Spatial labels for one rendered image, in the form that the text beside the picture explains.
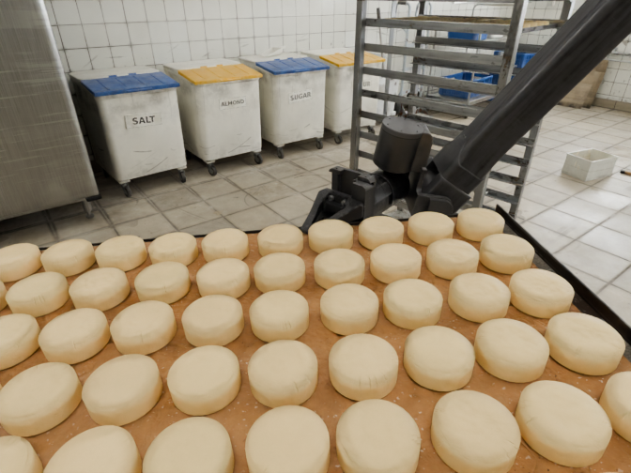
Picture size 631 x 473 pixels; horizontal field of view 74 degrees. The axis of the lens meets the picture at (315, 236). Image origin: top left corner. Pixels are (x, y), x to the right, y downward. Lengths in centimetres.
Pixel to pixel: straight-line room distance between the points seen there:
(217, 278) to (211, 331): 7
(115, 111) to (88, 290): 263
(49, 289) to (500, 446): 39
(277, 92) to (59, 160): 165
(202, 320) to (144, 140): 280
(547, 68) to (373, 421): 46
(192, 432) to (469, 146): 47
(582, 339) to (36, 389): 39
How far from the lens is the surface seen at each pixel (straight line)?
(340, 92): 391
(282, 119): 358
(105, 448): 30
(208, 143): 330
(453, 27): 167
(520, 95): 60
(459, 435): 28
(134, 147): 312
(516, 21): 155
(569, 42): 60
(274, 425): 28
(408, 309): 36
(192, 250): 46
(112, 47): 367
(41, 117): 271
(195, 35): 386
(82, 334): 39
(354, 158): 197
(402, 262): 41
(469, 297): 38
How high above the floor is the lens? 125
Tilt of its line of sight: 30 degrees down
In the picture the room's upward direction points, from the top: straight up
